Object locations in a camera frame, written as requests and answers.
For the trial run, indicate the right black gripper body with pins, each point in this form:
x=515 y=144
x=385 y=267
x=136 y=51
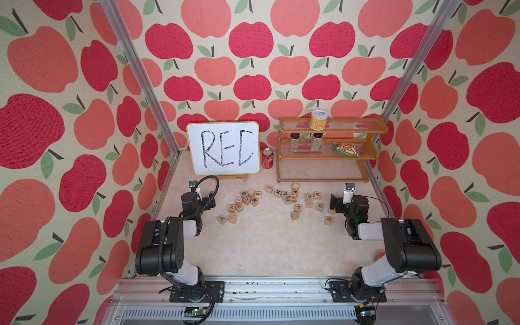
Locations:
x=341 y=208

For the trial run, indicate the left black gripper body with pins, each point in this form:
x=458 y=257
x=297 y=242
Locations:
x=201 y=204

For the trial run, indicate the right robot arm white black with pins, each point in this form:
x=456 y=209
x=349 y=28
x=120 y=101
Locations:
x=409 y=251

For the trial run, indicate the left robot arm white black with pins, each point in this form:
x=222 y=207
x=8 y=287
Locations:
x=161 y=253

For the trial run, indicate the wooden block letter A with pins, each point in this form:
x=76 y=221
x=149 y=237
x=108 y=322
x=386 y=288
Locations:
x=328 y=220

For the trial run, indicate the wooden block letter V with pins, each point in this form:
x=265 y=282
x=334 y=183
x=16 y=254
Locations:
x=222 y=219

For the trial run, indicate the wooden block letter Z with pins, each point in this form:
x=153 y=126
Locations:
x=269 y=188

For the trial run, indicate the plain wooden block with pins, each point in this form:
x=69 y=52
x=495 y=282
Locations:
x=233 y=218

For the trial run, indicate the red round tin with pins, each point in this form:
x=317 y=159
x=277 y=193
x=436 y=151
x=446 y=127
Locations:
x=380 y=255

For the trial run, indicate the wooden easel stand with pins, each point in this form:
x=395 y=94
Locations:
x=243 y=177

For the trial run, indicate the wooden two-tier shelf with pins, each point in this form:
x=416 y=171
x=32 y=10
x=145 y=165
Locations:
x=326 y=164

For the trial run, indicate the whiteboard with RED writing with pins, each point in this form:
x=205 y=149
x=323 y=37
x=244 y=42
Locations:
x=224 y=148

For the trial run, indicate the green snack packet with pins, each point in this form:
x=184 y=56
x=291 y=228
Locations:
x=347 y=149

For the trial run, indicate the right glass spice jar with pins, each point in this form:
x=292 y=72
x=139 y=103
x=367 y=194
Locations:
x=316 y=140

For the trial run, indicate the glass spice jar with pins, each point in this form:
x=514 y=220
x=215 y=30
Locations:
x=316 y=140
x=294 y=144

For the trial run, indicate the red soda can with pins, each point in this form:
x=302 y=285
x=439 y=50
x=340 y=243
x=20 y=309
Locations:
x=267 y=158

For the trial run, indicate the left glass spice jar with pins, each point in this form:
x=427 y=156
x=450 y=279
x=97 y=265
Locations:
x=294 y=144

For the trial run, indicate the yellow tin can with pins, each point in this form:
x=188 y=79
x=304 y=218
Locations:
x=318 y=120

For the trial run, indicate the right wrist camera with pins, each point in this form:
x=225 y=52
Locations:
x=349 y=192

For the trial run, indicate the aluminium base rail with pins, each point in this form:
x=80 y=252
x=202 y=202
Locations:
x=276 y=300

